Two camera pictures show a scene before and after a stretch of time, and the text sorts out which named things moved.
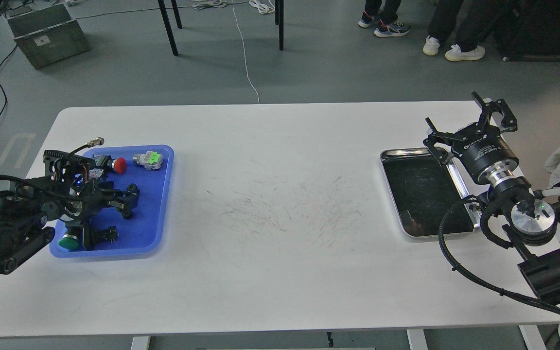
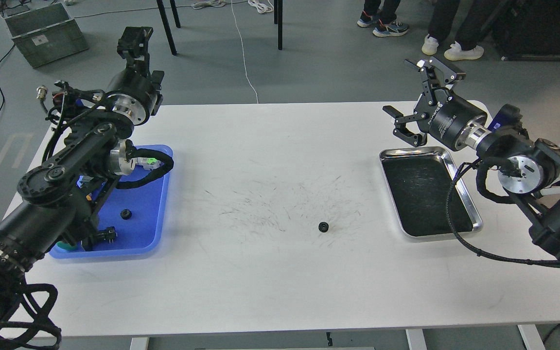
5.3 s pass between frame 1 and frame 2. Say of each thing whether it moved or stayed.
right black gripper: moved
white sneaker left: stayed
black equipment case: stayed
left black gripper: moved
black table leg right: stayed
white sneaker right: stayed
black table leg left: stayed
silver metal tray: stayed
